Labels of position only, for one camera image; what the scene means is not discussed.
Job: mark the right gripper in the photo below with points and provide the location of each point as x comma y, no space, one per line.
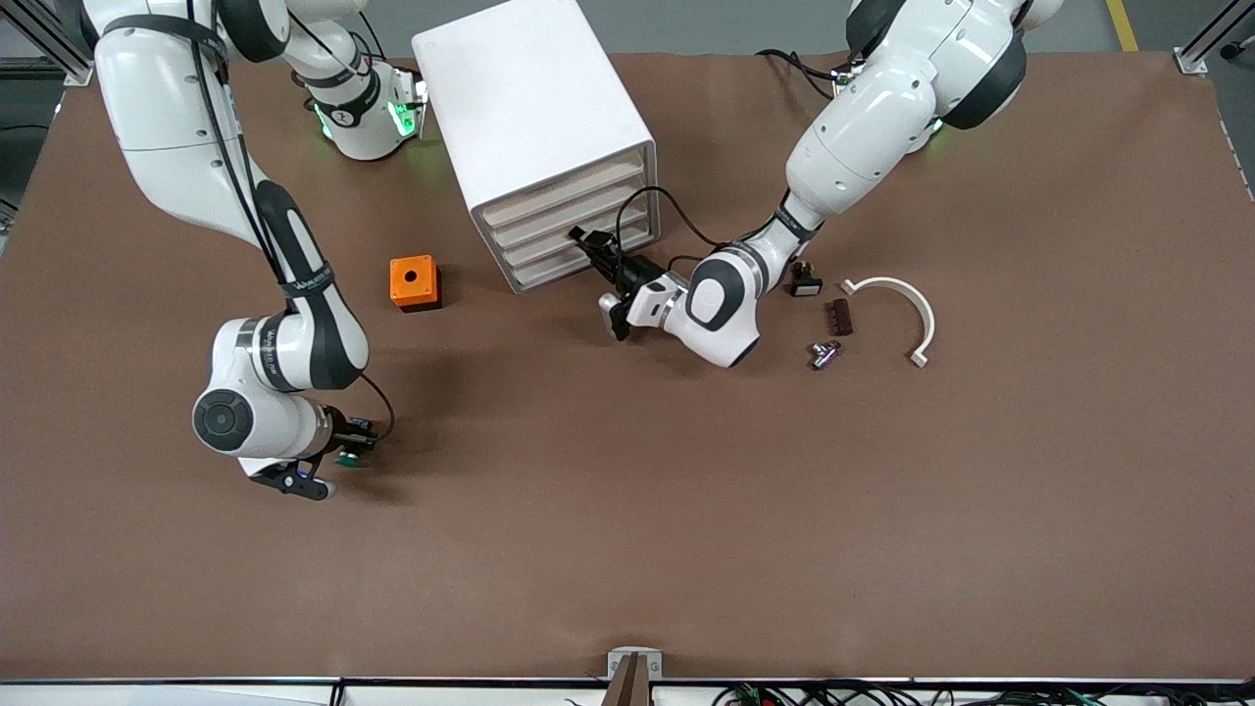
340,432

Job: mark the green push button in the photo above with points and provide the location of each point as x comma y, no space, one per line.
350,458

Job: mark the white curved bracket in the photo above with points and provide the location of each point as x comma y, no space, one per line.
928,324

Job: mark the white table edge rail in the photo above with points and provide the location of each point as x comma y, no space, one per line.
196,694

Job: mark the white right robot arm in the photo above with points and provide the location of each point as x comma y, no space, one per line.
167,147

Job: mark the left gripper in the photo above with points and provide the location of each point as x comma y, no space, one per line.
635,272

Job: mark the orange box with hole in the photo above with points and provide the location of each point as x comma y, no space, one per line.
424,281

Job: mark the aluminium frame strut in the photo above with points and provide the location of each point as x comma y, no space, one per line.
54,39
1201,49

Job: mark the silver key switch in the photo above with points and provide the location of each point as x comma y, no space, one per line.
824,356

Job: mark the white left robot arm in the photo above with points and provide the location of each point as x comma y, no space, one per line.
863,127

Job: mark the brown table mat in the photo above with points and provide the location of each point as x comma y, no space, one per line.
627,490

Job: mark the small black switch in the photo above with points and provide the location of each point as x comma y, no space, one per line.
809,286

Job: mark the brown terminal block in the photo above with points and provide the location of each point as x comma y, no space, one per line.
841,318

